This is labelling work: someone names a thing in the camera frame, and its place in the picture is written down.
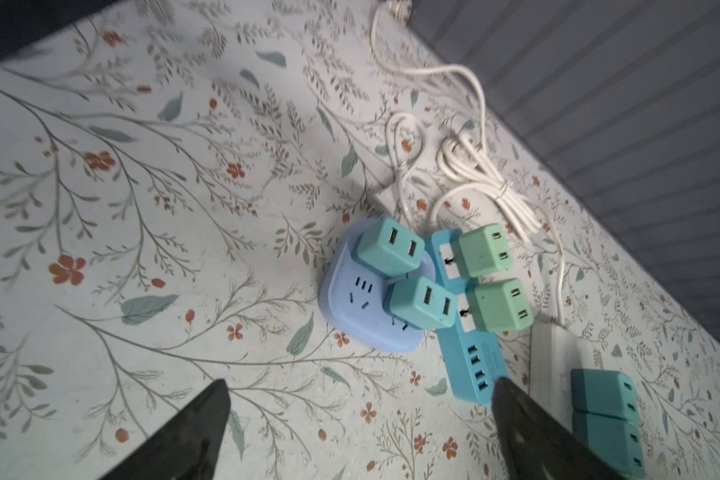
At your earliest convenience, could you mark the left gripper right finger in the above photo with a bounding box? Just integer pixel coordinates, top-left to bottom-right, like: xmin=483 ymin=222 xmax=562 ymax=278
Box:
xmin=491 ymin=377 xmax=622 ymax=479

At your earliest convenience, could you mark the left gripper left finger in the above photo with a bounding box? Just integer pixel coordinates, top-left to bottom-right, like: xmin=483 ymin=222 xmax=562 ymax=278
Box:
xmin=104 ymin=379 xmax=231 ymax=479

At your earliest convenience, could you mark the teal plug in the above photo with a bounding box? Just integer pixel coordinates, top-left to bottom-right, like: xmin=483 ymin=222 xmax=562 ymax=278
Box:
xmin=356 ymin=218 xmax=424 ymax=278
xmin=571 ymin=369 xmax=640 ymax=424
xmin=384 ymin=277 xmax=458 ymax=330
xmin=572 ymin=412 xmax=646 ymax=479

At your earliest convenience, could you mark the white long power strip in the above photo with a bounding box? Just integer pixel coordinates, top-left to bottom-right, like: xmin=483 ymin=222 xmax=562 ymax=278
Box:
xmin=529 ymin=322 xmax=596 ymax=432

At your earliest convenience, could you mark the teal power strip with USB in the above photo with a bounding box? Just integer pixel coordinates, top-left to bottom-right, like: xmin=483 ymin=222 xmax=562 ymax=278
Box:
xmin=426 ymin=229 xmax=508 ymax=406

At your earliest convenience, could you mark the green plug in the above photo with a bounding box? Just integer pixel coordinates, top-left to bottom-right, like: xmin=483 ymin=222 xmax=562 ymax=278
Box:
xmin=451 ymin=223 xmax=514 ymax=279
xmin=466 ymin=278 xmax=534 ymax=333

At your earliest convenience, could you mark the lavender square power socket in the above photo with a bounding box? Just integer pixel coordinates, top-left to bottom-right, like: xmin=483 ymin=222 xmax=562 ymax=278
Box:
xmin=318 ymin=219 xmax=436 ymax=354

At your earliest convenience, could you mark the white bundled power cable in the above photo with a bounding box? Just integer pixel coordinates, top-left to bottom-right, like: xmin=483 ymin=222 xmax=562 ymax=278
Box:
xmin=369 ymin=0 xmax=568 ymax=328

